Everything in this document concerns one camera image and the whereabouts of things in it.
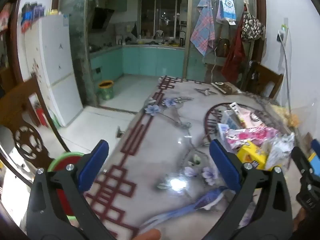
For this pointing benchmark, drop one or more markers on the silver kettle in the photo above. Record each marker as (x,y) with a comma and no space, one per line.
(120,40)

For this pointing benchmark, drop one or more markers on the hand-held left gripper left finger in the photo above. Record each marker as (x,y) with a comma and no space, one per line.
(93,165)

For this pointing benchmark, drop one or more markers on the wooden door frame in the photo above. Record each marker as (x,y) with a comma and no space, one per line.
(15,42)

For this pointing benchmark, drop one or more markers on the wall charger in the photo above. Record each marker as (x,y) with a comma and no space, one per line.
(282,33)

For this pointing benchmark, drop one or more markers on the teal kitchen cabinets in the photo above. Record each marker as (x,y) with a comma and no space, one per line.
(140,60)

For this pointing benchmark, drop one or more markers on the pink box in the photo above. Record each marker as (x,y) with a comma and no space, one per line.
(250,117)

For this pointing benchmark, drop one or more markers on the carved wooden chair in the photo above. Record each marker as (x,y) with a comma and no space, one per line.
(15,110)

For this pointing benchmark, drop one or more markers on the white refrigerator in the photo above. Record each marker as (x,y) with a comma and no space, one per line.
(55,55)

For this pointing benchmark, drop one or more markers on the yellow crinkled bag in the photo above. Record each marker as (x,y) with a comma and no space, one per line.
(290,120)

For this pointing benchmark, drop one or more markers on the black range hood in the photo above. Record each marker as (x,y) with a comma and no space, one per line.
(101,18)

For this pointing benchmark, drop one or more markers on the blue and red packages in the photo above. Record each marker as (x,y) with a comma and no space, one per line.
(32,12)

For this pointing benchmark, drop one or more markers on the red hanging decoration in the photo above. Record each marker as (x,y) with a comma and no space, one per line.
(5,17)

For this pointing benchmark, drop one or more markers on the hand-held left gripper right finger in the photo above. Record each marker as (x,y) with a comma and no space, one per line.
(225,166)

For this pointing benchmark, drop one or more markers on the green bucket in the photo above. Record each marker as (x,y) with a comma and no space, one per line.
(106,91)

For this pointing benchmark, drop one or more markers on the floral cloth bag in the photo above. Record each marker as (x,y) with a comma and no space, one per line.
(252,26)

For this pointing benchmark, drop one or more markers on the kitchen window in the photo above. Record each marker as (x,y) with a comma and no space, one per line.
(160,15)

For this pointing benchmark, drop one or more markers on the plaid towel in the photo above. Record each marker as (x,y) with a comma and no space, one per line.
(202,27)

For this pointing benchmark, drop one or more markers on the brown leather bag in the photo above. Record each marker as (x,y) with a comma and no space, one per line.
(223,48)

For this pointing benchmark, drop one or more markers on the orange-brown soft object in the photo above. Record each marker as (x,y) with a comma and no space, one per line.
(150,235)

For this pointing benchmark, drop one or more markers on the blue white hanging bag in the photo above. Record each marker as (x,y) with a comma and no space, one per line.
(226,8)

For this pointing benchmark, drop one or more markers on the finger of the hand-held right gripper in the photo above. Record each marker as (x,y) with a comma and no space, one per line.
(301,162)
(316,145)

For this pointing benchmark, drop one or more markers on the yellow box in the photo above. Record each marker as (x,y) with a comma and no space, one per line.
(250,155)

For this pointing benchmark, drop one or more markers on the brown flat object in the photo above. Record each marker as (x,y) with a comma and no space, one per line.
(225,87)

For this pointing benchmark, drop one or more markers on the plain wooden chair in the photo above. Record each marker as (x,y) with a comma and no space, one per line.
(268,80)

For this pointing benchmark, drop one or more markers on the red basin with green rim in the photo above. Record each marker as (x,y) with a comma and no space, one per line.
(75,158)

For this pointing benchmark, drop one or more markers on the red apron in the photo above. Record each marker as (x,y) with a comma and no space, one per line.
(233,60)

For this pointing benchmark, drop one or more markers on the white water heater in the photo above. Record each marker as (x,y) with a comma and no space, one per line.
(183,13)

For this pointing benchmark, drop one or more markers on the red fire extinguisher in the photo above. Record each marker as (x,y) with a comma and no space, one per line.
(42,116)

